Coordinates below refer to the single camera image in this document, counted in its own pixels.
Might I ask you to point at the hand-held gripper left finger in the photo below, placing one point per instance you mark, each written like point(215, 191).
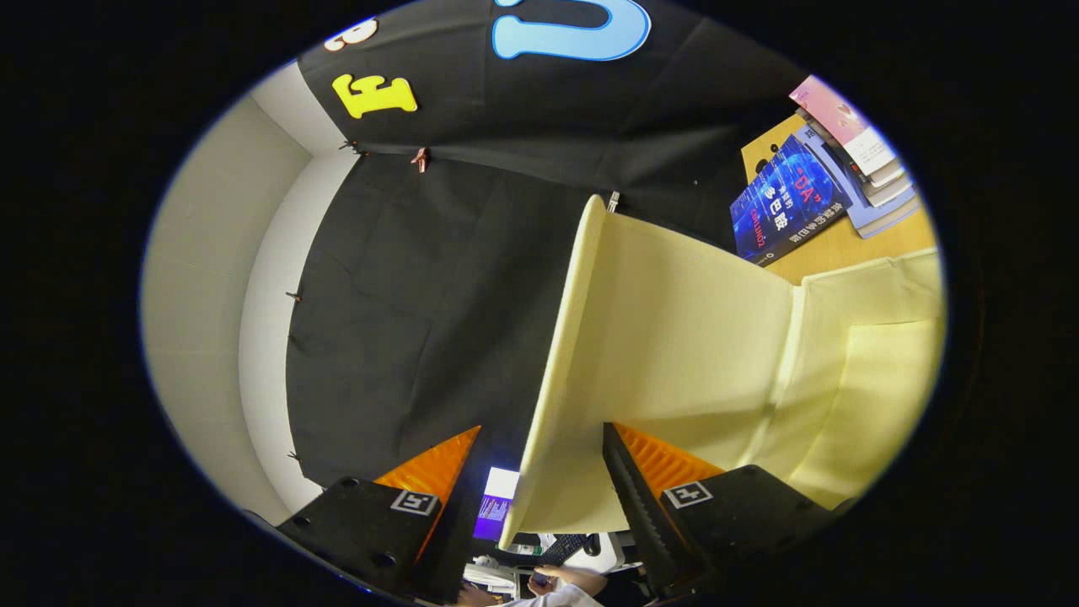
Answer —
point(447, 539)

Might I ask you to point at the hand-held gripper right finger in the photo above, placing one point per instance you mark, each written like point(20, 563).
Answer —
point(641, 523)

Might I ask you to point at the green fabric storage box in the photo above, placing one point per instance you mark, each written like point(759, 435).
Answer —
point(674, 337)

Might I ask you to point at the computer monitor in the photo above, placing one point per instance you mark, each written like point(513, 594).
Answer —
point(497, 504)

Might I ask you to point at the black keyboard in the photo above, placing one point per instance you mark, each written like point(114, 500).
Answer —
point(563, 548)

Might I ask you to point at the black backdrop cloth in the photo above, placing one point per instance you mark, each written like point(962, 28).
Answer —
point(438, 278)

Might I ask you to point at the dark blue book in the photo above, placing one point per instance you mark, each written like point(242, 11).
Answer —
point(788, 206)

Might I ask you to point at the wooden clothespin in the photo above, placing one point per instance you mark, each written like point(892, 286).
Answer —
point(419, 158)

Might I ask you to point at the light blue book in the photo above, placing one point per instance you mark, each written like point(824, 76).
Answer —
point(881, 217)

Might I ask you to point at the white book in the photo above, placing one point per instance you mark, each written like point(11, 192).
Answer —
point(889, 187)

